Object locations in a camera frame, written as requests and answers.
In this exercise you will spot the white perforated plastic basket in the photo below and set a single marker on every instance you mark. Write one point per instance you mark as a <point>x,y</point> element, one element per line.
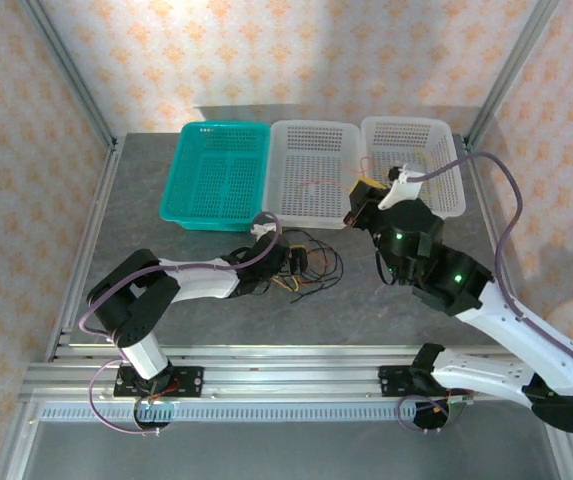
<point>306,145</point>
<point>406,135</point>

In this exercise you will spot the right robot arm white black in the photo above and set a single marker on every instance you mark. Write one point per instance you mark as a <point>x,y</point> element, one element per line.
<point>506,320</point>

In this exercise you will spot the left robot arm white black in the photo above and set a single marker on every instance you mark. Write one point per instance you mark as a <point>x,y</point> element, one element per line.
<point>196,280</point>

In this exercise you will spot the teal perforated plastic basket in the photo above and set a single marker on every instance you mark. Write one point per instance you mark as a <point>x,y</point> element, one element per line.
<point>206,175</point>

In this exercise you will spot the aluminium mounting rail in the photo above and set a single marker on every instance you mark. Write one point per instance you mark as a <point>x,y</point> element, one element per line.
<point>291,370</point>

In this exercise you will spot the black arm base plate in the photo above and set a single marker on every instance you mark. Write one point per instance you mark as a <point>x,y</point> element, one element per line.
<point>391,382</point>
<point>186,382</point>

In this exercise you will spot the aluminium frame post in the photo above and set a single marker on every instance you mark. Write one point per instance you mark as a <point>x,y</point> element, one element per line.
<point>511,70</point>
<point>73,75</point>

